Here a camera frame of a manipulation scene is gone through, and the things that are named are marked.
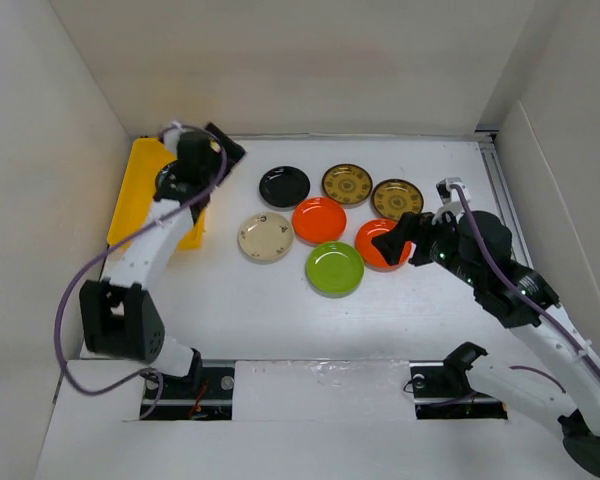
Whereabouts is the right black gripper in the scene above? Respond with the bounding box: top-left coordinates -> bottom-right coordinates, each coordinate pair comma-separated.
371,205 -> 483,287

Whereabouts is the cream floral plate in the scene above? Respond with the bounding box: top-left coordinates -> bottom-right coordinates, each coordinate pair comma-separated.
237,211 -> 295,263

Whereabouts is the blue white patterned plate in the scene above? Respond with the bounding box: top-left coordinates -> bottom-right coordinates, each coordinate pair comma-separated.
154,161 -> 177,201

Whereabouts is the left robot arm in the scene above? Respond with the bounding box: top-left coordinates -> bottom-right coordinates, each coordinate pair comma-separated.
79,122 -> 246,397

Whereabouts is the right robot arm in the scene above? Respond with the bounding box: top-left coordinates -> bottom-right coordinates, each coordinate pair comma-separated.
372,211 -> 600,478

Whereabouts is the yellow plastic bin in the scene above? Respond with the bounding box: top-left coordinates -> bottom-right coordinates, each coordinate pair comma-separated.
107,137 -> 175,245

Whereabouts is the orange plate right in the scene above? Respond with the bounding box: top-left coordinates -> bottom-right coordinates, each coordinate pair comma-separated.
354,218 -> 413,273

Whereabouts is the orange plate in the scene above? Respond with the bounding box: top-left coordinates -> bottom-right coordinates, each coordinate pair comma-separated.
354,218 -> 413,273
292,197 -> 347,244

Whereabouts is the yellow patterned plate right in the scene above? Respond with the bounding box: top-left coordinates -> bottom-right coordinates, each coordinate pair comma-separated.
371,179 -> 424,221

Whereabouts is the yellow patterned plate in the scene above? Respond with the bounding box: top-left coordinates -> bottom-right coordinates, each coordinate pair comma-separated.
371,179 -> 424,221
321,163 -> 373,205

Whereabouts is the black plate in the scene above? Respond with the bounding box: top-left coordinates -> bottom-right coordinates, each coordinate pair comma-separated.
258,166 -> 311,209

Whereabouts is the green plate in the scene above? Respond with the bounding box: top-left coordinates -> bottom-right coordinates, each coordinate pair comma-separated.
305,241 -> 365,296

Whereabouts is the yellow patterned plate left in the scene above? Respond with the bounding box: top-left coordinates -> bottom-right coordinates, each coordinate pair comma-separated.
321,163 -> 373,205

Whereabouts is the orange plate left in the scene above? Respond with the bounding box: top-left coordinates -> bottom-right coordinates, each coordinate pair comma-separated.
292,197 -> 347,244

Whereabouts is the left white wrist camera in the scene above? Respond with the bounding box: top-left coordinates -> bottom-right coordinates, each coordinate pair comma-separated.
158,120 -> 186,156

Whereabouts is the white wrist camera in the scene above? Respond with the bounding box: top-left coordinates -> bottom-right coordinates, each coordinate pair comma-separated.
158,120 -> 186,156
432,177 -> 471,224

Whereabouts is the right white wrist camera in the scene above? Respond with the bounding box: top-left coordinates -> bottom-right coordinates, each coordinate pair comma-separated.
432,177 -> 471,224

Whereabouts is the aluminium rail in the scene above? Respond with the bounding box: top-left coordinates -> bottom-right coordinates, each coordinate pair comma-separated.
474,130 -> 533,267

